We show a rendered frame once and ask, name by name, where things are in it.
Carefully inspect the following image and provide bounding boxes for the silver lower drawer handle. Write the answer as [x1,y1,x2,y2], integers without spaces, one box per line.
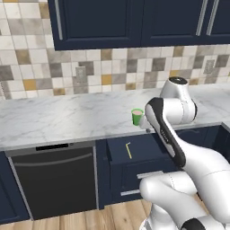
[119,189,142,198]

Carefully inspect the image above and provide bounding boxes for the dark dishwasher handle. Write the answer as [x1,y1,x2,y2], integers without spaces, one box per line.
[13,152,94,168]

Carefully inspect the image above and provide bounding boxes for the navy base cupboard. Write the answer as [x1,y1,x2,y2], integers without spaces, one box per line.
[0,150,31,226]
[175,124,230,156]

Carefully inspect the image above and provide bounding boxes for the silver drawer handle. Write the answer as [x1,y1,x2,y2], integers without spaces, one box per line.
[119,189,142,198]
[137,170,164,180]

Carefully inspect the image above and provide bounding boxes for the grey wall socket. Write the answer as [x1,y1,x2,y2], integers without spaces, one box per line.
[75,66,87,84]
[204,59,216,75]

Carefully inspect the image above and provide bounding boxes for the green smoothie cup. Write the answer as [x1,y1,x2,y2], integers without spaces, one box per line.
[130,108,145,127]

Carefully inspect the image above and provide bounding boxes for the wide navy wall cupboard door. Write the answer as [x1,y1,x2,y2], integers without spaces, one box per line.
[47,0,146,51]

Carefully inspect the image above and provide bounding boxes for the navy open drawer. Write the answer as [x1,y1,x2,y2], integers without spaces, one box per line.
[106,132,184,189]

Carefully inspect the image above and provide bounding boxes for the silver cupboard door handle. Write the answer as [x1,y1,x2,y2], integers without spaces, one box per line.
[195,0,209,37]
[54,0,64,41]
[206,0,220,37]

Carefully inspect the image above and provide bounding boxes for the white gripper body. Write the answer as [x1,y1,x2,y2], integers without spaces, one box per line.
[138,114,152,132]

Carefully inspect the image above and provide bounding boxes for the navy lower drawer front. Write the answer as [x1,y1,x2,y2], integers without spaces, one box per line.
[110,178,151,205]

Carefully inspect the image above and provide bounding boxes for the black dishwasher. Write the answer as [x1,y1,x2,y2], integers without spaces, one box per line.
[4,141,100,222]

